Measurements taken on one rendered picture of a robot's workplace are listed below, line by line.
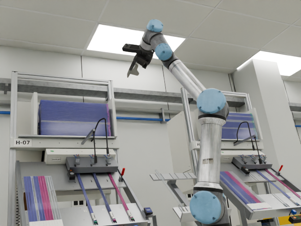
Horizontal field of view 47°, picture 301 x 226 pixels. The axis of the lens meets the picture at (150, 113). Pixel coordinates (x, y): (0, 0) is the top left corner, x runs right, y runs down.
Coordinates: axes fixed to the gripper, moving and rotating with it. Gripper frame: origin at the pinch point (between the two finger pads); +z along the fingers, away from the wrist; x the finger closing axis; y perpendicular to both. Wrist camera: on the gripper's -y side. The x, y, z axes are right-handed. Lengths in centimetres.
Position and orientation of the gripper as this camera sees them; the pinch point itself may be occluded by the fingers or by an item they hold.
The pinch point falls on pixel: (131, 69)
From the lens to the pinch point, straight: 192.8
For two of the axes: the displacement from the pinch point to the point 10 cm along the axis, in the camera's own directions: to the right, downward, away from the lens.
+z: -3.2, 5.5, 7.7
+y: 8.7, 5.0, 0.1
